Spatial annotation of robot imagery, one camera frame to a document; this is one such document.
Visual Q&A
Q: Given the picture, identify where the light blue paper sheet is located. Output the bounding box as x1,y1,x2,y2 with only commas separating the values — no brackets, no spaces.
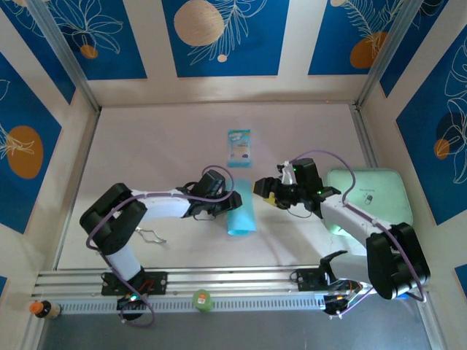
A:
225,177,258,238

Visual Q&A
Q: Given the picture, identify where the blue wet wipes packet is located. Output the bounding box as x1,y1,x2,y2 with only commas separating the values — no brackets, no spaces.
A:
226,128,253,169

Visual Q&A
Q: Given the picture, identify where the mint green tray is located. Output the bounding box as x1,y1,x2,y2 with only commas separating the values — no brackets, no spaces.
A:
320,166,415,236

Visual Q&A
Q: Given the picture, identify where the green capped bottle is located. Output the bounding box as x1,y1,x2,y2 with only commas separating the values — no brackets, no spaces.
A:
192,289,213,313

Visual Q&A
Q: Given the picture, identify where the black controller board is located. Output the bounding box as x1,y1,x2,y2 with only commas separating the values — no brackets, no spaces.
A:
116,294,146,311
323,291,362,317

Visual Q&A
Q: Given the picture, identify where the brown bottle orange cap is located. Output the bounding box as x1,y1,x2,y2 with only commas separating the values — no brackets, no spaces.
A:
28,299,62,320

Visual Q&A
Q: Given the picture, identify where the bent metal wire clip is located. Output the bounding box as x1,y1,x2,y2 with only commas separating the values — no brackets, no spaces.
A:
135,227,169,244

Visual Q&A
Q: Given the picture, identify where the aluminium mounting rail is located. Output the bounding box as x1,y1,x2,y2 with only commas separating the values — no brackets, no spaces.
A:
31,264,437,298

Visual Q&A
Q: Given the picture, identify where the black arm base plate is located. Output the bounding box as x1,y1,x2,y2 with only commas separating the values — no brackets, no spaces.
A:
101,271,169,296
296,268,331,292

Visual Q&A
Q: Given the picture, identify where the grey slotted cable duct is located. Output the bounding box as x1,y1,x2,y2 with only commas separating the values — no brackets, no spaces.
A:
54,294,329,315

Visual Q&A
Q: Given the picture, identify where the aluminium frame post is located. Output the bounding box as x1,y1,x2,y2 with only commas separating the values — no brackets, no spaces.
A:
355,0,426,110
27,0,102,113

